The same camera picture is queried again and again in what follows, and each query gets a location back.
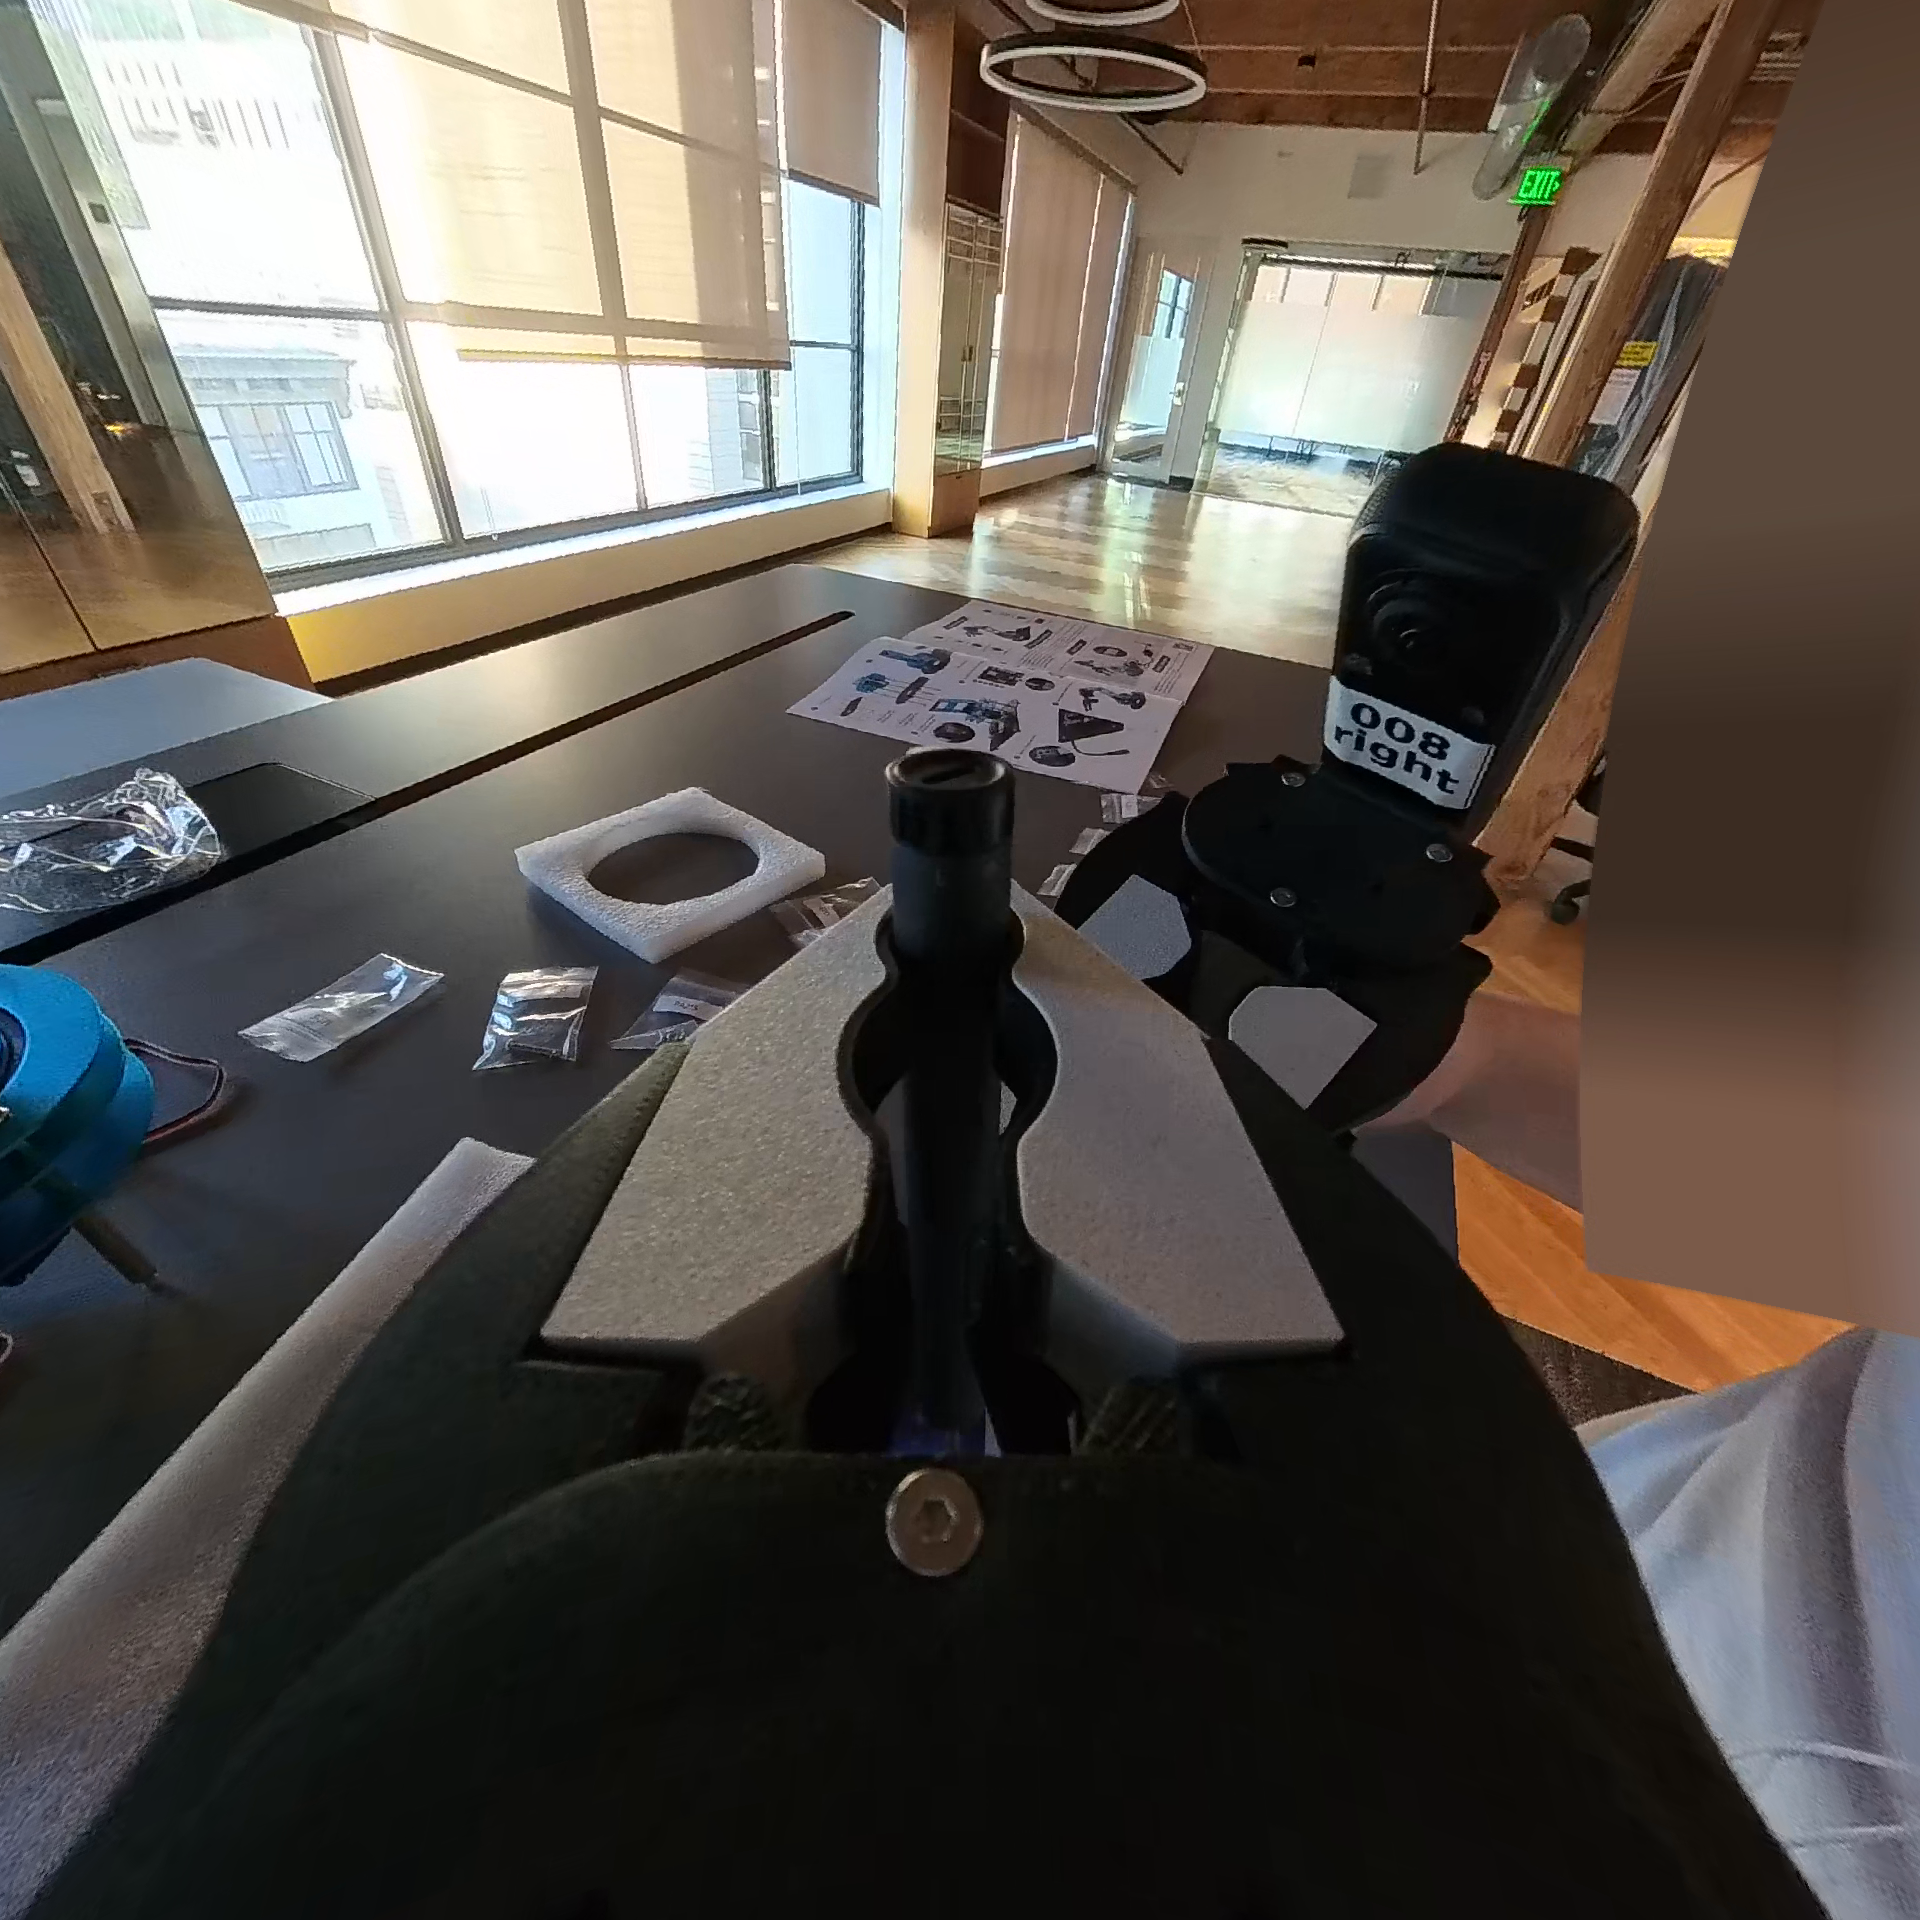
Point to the slanted wooden beam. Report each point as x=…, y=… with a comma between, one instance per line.
x=1651, y=224

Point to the printed instruction sheet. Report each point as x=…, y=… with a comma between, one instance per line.
x=1021, y=690

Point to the person's white shirt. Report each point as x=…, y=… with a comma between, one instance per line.
x=1785, y=1622

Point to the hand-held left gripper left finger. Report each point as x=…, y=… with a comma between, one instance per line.
x=705, y=1185

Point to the person's right forearm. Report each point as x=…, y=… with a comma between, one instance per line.
x=1517, y=1095

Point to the white foam sheet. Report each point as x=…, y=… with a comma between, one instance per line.
x=196, y=1470

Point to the black office chair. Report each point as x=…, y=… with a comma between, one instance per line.
x=1574, y=901

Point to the black desk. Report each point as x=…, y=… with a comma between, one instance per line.
x=375, y=901

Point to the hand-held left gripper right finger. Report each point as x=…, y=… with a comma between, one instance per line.
x=1172, y=1185

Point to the white foam square frame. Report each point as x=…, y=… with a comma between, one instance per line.
x=568, y=863

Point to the beige window blind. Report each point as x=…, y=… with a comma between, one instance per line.
x=600, y=166

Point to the blue round device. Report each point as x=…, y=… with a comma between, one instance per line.
x=60, y=1109

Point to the thick wooden beam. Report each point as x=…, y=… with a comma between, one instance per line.
x=1559, y=720

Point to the grey table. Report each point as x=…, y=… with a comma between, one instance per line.
x=136, y=720

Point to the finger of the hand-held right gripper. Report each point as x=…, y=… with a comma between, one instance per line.
x=1141, y=922
x=1300, y=1042

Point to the green exit sign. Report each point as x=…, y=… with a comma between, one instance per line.
x=1540, y=186

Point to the crumpled clear plastic wrap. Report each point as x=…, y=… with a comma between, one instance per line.
x=107, y=840

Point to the metal ceiling duct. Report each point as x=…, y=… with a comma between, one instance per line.
x=1540, y=90

